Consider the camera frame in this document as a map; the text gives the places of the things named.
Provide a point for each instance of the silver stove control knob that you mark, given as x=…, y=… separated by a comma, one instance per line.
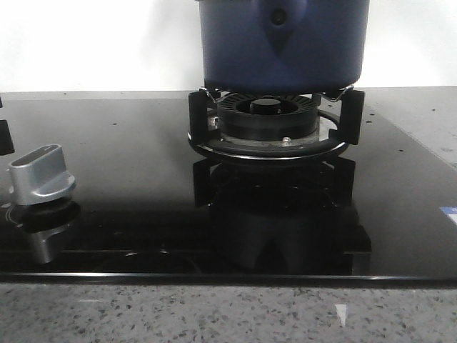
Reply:
x=40, y=176

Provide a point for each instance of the blue white cooktop sticker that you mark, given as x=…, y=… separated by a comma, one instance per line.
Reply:
x=451, y=213

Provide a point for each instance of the black round gas burner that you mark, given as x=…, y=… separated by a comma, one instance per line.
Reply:
x=259, y=121

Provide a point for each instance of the dark blue saucepan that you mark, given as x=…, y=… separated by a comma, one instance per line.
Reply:
x=282, y=47

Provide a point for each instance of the black pan support grate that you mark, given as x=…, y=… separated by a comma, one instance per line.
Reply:
x=339, y=124

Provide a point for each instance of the black left pan support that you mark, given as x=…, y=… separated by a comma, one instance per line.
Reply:
x=6, y=143

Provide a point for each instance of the black glass gas cooktop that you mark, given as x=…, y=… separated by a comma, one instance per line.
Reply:
x=146, y=209

